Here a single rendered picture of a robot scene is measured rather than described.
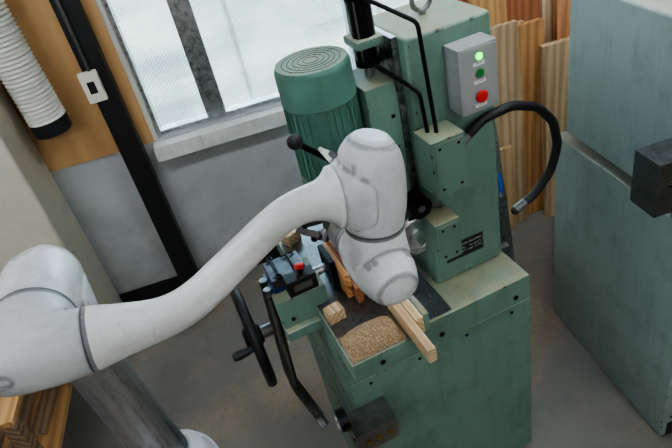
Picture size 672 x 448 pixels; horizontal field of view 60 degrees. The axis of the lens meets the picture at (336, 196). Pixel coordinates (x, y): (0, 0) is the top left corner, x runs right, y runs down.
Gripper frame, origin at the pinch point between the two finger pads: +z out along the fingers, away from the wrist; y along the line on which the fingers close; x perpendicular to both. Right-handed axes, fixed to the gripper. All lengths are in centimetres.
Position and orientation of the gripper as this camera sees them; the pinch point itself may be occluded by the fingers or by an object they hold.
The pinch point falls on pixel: (310, 179)
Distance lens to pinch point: 127.1
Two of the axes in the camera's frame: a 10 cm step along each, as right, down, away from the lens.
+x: -8.0, -2.8, -5.4
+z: -3.8, -4.6, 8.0
